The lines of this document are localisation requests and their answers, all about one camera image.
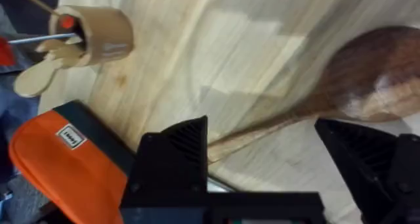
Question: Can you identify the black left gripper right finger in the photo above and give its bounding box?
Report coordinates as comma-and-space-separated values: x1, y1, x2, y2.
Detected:
314, 118, 420, 224

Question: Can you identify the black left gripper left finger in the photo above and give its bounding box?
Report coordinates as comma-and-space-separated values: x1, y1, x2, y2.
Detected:
119, 115, 209, 208

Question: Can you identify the brown wooden spoon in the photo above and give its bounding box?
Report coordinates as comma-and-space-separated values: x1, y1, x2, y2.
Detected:
207, 26, 420, 165

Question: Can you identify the orange and black zip bag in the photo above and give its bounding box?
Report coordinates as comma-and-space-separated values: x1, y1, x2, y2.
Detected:
8, 100, 137, 224

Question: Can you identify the tan cylindrical utensil holder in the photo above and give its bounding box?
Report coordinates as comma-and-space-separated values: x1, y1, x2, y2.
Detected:
48, 5, 135, 67

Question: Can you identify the pale wooden spatula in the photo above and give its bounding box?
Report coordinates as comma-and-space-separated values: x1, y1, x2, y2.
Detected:
13, 36, 87, 98

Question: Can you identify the metal utensil with red end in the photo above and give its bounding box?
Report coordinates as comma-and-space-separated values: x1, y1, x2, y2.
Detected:
0, 32, 78, 67

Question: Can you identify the thin wooden stick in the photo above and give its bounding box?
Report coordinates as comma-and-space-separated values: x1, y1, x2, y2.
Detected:
10, 0, 60, 17

